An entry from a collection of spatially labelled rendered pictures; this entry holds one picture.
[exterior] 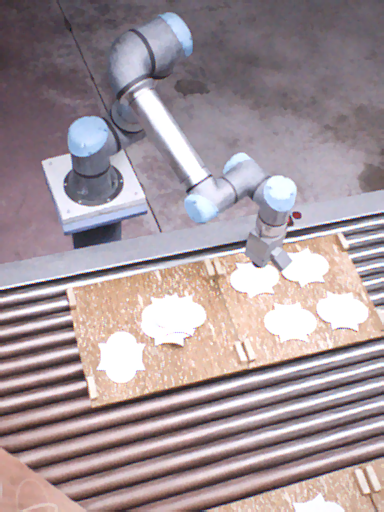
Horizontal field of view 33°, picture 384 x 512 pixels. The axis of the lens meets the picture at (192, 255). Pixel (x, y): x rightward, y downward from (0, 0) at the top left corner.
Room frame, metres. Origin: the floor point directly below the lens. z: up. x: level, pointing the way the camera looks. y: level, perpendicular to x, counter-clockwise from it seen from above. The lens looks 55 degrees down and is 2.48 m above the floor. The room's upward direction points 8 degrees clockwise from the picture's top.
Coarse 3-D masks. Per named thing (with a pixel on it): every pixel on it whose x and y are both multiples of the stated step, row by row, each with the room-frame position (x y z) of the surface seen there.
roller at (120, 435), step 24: (288, 384) 0.72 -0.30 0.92; (312, 384) 0.73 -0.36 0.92; (336, 384) 0.75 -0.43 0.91; (192, 408) 0.62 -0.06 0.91; (216, 408) 0.63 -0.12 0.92; (240, 408) 0.64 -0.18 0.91; (96, 432) 0.52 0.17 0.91; (120, 432) 0.53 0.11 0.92; (144, 432) 0.54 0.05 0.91; (24, 456) 0.44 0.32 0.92; (48, 456) 0.45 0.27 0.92; (72, 456) 0.46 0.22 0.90
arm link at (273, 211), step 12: (276, 180) 1.03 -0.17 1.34; (288, 180) 1.04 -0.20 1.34; (264, 192) 1.01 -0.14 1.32; (276, 192) 1.00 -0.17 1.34; (288, 192) 1.00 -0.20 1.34; (264, 204) 1.00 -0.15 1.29; (276, 204) 0.98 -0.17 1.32; (288, 204) 0.99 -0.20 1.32; (264, 216) 0.99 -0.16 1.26; (276, 216) 0.98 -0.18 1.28; (288, 216) 1.00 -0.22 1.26
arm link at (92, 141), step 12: (84, 120) 1.35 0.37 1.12; (96, 120) 1.36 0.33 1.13; (72, 132) 1.31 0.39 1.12; (84, 132) 1.31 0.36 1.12; (96, 132) 1.31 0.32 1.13; (108, 132) 1.34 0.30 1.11; (72, 144) 1.27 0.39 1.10; (84, 144) 1.27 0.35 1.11; (96, 144) 1.28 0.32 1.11; (108, 144) 1.31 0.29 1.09; (120, 144) 1.33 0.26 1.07; (72, 156) 1.28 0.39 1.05; (84, 156) 1.26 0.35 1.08; (96, 156) 1.27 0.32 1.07; (108, 156) 1.30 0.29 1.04; (84, 168) 1.26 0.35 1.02; (96, 168) 1.27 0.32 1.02
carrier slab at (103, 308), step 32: (96, 288) 0.91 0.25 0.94; (128, 288) 0.93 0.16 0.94; (160, 288) 0.94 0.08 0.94; (192, 288) 0.96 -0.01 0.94; (96, 320) 0.81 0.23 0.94; (128, 320) 0.83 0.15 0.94; (224, 320) 0.87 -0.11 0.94; (96, 352) 0.72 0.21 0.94; (160, 352) 0.75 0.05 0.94; (192, 352) 0.76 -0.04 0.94; (224, 352) 0.78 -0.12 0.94; (96, 384) 0.64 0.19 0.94; (128, 384) 0.65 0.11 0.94; (160, 384) 0.66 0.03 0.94
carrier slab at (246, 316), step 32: (224, 256) 1.08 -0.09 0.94; (224, 288) 0.97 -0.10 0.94; (288, 288) 1.00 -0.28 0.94; (320, 288) 1.02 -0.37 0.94; (352, 288) 1.04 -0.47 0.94; (256, 320) 0.89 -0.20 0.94; (320, 320) 0.92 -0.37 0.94; (256, 352) 0.79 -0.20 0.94; (288, 352) 0.80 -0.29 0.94; (320, 352) 0.82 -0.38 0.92
